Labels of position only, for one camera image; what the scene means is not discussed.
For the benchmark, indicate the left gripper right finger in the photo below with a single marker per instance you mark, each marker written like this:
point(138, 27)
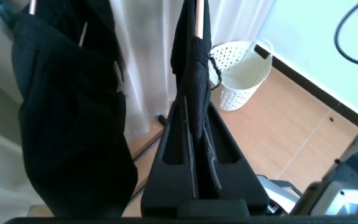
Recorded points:
point(238, 183)

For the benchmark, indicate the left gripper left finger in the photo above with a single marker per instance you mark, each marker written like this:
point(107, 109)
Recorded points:
point(169, 183)

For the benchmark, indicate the black garment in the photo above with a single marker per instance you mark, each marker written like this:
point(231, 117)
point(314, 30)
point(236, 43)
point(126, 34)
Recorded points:
point(194, 77)

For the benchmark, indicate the black shorts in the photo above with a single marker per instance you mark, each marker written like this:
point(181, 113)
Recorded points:
point(73, 124)

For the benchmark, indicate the pink clothes hanger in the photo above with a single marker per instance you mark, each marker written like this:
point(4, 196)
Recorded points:
point(199, 18)
point(82, 34)

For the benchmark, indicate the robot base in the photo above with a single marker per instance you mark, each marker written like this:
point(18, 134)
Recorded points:
point(346, 193)

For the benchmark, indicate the black clothes rack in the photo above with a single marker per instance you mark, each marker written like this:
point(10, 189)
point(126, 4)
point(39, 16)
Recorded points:
point(148, 149)

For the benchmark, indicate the white laundry basket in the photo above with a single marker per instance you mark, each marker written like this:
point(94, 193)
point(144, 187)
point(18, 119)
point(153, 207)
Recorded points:
point(244, 77)

